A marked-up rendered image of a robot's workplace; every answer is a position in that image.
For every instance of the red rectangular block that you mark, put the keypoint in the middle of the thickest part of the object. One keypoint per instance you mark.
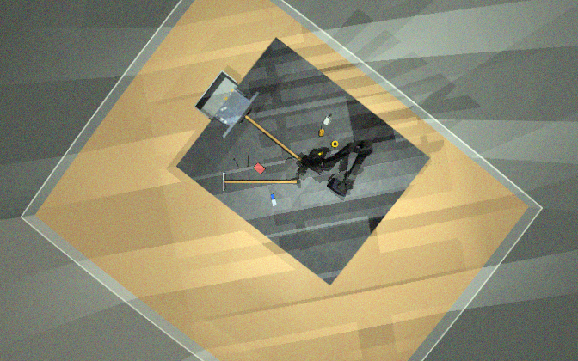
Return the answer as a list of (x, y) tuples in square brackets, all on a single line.
[(259, 168)]

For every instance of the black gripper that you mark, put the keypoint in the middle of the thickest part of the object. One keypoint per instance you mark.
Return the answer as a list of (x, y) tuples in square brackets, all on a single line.
[(302, 170)]

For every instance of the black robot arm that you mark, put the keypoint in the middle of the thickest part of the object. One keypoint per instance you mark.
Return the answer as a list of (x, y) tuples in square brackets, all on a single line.
[(365, 149)]

